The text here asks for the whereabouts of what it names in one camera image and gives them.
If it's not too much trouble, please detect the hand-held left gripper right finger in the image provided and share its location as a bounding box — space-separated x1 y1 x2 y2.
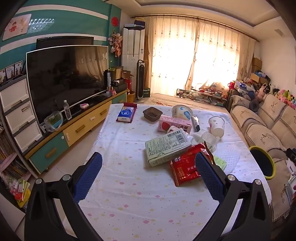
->
195 152 272 241

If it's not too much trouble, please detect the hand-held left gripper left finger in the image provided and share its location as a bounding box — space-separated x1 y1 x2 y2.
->
24 152 103 241

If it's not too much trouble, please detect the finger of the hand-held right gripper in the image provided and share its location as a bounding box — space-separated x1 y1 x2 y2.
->
286 148 296 163

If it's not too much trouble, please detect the small green packet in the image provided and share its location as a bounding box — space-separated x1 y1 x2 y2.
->
213 156 228 172

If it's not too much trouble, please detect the red snack packet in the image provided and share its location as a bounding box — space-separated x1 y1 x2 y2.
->
170 142 214 187

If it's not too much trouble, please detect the white foam net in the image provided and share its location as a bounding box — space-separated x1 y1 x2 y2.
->
214 144 242 166

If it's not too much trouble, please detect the yellow-rimmed black bin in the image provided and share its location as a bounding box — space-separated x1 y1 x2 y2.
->
248 146 276 181

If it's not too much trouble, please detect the clear plastic cup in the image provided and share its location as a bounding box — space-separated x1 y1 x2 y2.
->
201 132 221 151

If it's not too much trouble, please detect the white paper cup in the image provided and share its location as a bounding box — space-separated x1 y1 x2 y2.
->
208 116 225 138

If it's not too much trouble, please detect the green and white paper box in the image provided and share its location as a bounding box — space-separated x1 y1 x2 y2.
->
145 128 192 167

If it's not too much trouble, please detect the white toothpaste tube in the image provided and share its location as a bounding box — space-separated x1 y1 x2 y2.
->
191 116 201 132

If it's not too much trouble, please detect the pink milk carton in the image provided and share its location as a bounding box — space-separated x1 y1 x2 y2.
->
158 115 193 134

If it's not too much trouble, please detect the white tub with blue label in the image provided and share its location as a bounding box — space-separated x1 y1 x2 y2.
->
171 105 193 121

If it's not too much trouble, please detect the brown plastic tray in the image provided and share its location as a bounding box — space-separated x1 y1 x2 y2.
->
143 107 163 122

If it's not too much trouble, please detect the beige sofa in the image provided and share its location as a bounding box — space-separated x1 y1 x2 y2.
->
225 89 296 230

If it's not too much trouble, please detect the yellow and green cabinet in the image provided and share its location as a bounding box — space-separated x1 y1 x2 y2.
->
24 89 130 174

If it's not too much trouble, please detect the dotted white tablecloth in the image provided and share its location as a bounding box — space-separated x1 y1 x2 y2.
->
59 104 273 241

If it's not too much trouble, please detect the pile of plush toys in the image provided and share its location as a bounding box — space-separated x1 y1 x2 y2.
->
254 82 296 109

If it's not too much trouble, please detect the clear plastic container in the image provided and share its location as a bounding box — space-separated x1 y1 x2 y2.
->
44 111 64 133

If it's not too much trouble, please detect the clear water bottle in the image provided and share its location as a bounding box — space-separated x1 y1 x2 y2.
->
63 100 72 120

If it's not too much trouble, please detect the bag of colourful packets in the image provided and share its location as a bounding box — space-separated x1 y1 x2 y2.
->
7 178 31 208

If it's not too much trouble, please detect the blue tissue pack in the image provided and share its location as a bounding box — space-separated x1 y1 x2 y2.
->
117 107 135 121

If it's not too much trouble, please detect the bookshelf with books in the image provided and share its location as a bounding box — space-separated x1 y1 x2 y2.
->
0 125 31 181

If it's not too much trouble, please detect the glass coffee table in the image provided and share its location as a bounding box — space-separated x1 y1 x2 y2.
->
176 88 228 107

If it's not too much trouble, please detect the blue star-print bag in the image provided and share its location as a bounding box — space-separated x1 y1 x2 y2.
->
235 82 249 93

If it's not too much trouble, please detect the beige floral mat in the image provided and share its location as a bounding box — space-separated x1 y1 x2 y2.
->
143 93 229 114

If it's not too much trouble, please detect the stack of cardboard boxes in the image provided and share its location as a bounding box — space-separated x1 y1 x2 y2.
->
251 57 263 86

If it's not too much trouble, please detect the white plastic drawer unit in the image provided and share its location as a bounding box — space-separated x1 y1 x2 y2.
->
0 75 44 153

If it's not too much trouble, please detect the black box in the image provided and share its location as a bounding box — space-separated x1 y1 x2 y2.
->
112 79 127 92

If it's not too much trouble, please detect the tall white box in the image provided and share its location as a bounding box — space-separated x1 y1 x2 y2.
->
104 70 112 92

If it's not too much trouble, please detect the large curved television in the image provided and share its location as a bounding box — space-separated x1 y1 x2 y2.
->
26 45 109 124

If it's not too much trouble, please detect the black tower fan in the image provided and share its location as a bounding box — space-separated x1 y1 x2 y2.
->
135 60 146 103

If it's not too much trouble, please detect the beige embroidered curtain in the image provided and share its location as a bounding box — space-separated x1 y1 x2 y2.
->
190 20 256 91
145 16 200 96

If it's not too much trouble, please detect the white standing air conditioner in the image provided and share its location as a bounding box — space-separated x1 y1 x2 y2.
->
122 26 146 81

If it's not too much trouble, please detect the hanging flower decoration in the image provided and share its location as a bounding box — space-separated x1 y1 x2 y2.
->
108 30 123 57

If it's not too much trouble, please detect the brown curtain rod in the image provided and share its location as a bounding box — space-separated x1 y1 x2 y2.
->
130 14 260 42

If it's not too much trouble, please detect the pink cartoon wall poster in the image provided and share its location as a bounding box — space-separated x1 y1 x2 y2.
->
3 14 32 41

